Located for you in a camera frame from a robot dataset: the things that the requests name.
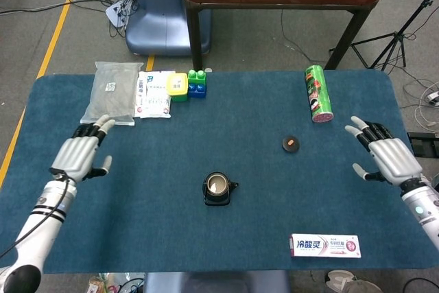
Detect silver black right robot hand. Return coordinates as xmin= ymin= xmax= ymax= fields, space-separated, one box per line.
xmin=344 ymin=115 xmax=423 ymax=185

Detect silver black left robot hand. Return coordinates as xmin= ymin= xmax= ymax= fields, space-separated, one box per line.
xmin=49 ymin=114 xmax=117 ymax=184

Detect black round lid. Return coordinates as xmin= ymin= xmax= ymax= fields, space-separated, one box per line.
xmin=282 ymin=134 xmax=300 ymax=153

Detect black cup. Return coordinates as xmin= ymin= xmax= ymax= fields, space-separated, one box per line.
xmin=202 ymin=172 xmax=240 ymax=207

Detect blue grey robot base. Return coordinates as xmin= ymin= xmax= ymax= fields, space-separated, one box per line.
xmin=125 ymin=0 xmax=212 ymax=57

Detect yellow-lidded green box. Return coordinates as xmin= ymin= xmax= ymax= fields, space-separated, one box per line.
xmin=166 ymin=73 xmax=189 ymax=103

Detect black foot pedal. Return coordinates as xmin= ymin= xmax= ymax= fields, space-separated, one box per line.
xmin=407 ymin=131 xmax=439 ymax=159

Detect grey plastic bag package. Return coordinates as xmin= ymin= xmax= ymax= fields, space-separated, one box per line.
xmin=79 ymin=61 xmax=144 ymax=126

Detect green chips can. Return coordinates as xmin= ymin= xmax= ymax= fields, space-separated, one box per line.
xmin=303 ymin=65 xmax=335 ymax=124

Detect white wipes packet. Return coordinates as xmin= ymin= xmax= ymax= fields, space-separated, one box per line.
xmin=133 ymin=70 xmax=176 ymax=119

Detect white pink toothpaste box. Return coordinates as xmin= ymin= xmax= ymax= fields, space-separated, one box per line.
xmin=289 ymin=233 xmax=362 ymax=259

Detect black tripod stand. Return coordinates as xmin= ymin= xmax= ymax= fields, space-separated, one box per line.
xmin=329 ymin=0 xmax=439 ymax=71

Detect white grey sneaker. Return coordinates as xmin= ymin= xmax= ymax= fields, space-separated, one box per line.
xmin=325 ymin=270 xmax=383 ymax=293

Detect clear plastic bag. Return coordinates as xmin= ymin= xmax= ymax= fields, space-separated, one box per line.
xmin=87 ymin=272 xmax=145 ymax=293

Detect blue toy block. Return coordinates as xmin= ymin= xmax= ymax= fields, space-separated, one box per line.
xmin=187 ymin=82 xmax=207 ymax=99

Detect green toy block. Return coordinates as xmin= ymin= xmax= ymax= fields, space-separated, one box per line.
xmin=187 ymin=69 xmax=207 ymax=86

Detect white power strip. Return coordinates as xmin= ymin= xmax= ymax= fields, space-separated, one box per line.
xmin=105 ymin=0 xmax=137 ymax=30

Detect blue felt table mat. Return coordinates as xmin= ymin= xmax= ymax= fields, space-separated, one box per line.
xmin=0 ymin=70 xmax=435 ymax=275

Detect blue grey robot torso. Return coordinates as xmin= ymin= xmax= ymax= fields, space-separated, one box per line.
xmin=143 ymin=270 xmax=292 ymax=293

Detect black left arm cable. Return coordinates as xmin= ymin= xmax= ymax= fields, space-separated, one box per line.
xmin=0 ymin=173 xmax=71 ymax=259

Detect white charger cable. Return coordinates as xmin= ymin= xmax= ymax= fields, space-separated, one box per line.
xmin=401 ymin=78 xmax=439 ymax=129

